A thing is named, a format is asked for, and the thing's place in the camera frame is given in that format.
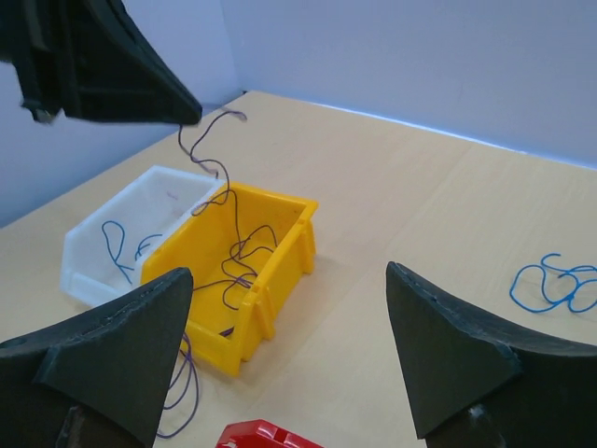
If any yellow plastic bin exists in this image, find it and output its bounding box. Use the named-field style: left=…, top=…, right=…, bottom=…
left=141, top=182, right=318, bottom=376

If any white plastic bin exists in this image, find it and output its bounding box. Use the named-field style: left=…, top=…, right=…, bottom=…
left=60, top=165, right=225, bottom=307

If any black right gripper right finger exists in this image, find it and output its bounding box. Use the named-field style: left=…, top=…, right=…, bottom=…
left=386, top=262, right=596, bottom=447

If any red plastic bin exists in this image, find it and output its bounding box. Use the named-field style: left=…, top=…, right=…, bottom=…
left=215, top=419, right=321, bottom=448

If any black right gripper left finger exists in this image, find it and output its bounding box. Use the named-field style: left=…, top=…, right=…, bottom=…
left=1, top=268, right=193, bottom=447

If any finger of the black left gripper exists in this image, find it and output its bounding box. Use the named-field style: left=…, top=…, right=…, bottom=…
left=1, top=0, right=202, bottom=125

